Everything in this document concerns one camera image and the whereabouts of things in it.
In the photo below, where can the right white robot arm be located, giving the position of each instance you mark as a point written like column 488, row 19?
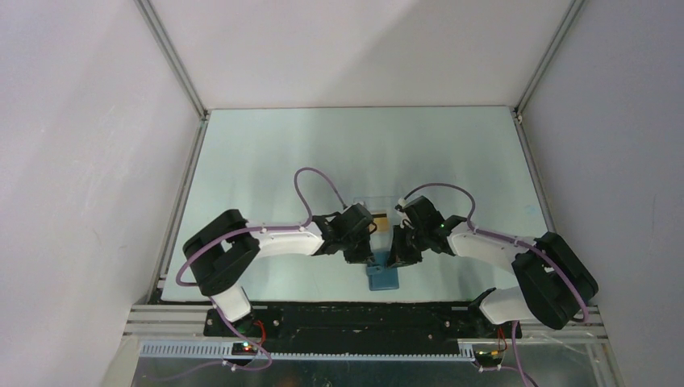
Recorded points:
column 553, row 285

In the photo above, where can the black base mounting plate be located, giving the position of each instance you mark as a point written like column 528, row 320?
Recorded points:
column 368, row 328

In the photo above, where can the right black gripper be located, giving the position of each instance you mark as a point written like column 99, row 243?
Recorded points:
column 398, row 255

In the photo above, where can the clear acrylic box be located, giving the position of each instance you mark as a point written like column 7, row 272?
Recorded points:
column 381, row 203

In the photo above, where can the blue card holder wallet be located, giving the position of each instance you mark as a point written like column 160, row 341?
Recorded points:
column 380, row 276

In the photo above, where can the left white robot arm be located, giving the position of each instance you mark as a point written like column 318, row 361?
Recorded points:
column 218, row 255

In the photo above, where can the right aluminium frame rail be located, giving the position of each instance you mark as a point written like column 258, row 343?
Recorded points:
column 518, row 111

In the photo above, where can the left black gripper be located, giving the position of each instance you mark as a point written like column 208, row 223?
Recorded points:
column 363, row 255

